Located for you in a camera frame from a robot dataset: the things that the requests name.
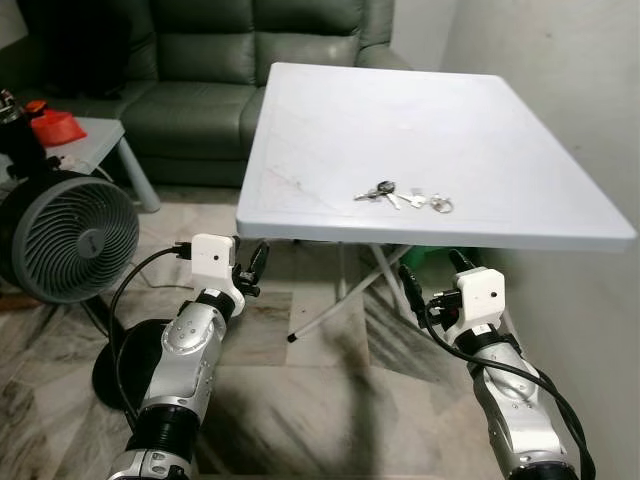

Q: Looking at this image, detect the green object under table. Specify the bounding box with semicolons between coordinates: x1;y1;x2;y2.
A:
398;245;473;278

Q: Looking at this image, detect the silver key bunch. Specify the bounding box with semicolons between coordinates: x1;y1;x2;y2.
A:
353;180;456;215

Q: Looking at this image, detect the white folding table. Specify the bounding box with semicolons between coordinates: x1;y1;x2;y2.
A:
236;62;638;345

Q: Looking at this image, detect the green leather sofa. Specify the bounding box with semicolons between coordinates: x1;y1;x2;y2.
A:
20;0;413;191

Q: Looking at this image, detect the grey floor fan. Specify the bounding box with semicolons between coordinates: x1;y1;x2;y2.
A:
0;171;177;410

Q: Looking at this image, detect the grey side table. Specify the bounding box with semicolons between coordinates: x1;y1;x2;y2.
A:
40;117;162;215

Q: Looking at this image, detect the dark bottle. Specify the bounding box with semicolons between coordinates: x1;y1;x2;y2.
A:
0;88;47;183

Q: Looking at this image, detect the black cloth on sofa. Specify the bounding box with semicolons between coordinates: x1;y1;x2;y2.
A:
14;0;133;101

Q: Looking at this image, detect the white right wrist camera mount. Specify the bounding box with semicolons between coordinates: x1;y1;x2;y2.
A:
438;266;507;339

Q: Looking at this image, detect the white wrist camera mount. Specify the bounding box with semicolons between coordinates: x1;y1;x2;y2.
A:
189;233;247;313
438;266;507;339

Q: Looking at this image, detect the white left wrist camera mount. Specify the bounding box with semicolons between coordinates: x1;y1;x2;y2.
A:
189;233;247;313

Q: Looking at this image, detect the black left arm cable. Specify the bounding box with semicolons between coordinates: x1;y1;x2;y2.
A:
107;242;197;426

